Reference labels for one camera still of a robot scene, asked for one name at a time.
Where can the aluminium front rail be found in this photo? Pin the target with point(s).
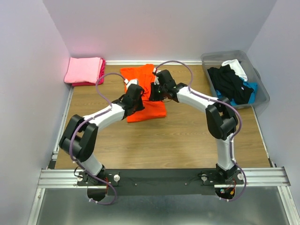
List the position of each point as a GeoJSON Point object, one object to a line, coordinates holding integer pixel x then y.
{"type": "Point", "coordinates": [256, 177]}

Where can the white shirt in bin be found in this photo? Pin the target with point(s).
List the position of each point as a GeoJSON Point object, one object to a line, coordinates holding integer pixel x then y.
{"type": "Point", "coordinates": [236, 67]}

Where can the blue shirt in bin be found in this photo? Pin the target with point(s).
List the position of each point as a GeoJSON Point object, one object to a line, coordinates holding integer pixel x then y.
{"type": "Point", "coordinates": [242, 93]}

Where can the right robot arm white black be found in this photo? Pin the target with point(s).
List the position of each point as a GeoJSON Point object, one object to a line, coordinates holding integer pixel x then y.
{"type": "Point", "coordinates": [221, 117]}

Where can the black shirt in bin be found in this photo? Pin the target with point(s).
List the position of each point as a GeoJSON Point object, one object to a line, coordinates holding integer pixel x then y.
{"type": "Point", "coordinates": [222, 76]}

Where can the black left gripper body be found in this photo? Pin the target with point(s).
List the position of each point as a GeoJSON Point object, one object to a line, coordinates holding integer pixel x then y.
{"type": "Point", "coordinates": [138, 105]}

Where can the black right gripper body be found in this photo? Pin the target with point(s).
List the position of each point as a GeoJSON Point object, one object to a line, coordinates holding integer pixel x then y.
{"type": "Point", "coordinates": [157, 92]}

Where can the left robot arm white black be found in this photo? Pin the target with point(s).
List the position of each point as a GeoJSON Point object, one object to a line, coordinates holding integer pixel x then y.
{"type": "Point", "coordinates": [79, 137]}

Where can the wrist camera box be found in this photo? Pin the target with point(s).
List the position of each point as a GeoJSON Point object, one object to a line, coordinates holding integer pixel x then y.
{"type": "Point", "coordinates": [164, 79]}
{"type": "Point", "coordinates": [133, 90]}

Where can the clear plastic bin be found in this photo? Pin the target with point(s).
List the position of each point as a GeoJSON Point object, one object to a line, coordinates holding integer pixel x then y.
{"type": "Point", "coordinates": [215, 59]}

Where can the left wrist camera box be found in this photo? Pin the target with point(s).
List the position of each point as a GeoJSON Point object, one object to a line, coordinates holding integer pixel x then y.
{"type": "Point", "coordinates": [133, 90]}

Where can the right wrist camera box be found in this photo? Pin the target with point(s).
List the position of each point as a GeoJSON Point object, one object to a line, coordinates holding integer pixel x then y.
{"type": "Point", "coordinates": [164, 79]}

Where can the folded light pink shirt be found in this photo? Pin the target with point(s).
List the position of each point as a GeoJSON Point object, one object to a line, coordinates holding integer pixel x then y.
{"type": "Point", "coordinates": [83, 70]}

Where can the folded magenta shirt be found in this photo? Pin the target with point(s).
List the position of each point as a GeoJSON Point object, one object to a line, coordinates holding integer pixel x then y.
{"type": "Point", "coordinates": [101, 75]}

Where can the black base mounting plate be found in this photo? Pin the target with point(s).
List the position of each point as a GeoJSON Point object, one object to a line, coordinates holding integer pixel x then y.
{"type": "Point", "coordinates": [152, 182]}

